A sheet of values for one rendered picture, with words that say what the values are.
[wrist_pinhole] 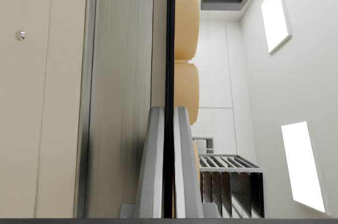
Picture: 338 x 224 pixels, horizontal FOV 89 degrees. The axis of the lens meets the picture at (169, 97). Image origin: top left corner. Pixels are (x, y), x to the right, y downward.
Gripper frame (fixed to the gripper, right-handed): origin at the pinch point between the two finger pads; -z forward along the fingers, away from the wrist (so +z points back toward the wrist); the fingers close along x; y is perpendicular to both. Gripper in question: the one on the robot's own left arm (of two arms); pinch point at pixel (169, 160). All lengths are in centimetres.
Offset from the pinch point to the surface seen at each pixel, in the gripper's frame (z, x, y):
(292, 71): -249, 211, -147
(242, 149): -234, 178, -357
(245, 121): -290, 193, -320
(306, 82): -212, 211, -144
